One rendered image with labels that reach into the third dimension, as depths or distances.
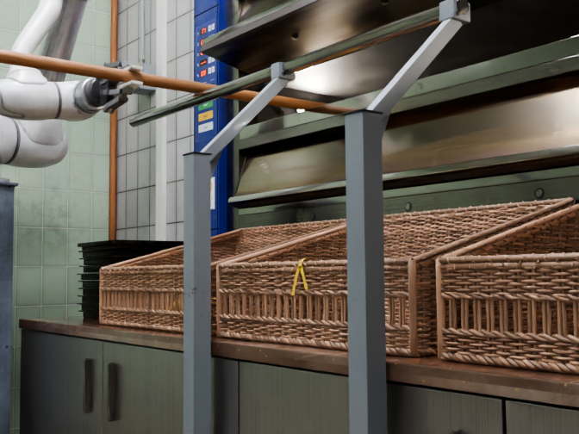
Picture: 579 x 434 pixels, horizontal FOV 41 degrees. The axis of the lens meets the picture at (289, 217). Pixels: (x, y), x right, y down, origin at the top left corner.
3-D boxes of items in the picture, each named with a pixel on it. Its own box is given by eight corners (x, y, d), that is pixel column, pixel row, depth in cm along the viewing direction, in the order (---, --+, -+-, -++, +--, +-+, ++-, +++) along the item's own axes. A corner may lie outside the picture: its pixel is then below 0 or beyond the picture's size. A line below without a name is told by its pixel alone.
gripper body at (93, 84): (110, 79, 207) (126, 72, 200) (110, 110, 207) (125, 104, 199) (84, 75, 203) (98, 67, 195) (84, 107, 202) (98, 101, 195)
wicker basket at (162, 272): (243, 317, 237) (242, 227, 239) (370, 325, 193) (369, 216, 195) (94, 325, 207) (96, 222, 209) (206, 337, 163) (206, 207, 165)
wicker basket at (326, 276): (376, 326, 190) (374, 215, 192) (587, 340, 147) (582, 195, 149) (210, 337, 160) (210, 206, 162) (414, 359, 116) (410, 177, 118)
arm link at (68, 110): (108, 116, 213) (62, 116, 205) (86, 125, 225) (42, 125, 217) (105, 77, 213) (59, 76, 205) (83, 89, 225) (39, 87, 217)
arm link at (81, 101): (104, 115, 212) (114, 111, 207) (72, 111, 206) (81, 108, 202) (105, 83, 212) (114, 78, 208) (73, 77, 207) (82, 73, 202)
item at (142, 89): (144, 96, 299) (144, 70, 300) (156, 90, 291) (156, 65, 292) (126, 93, 294) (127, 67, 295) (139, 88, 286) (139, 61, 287)
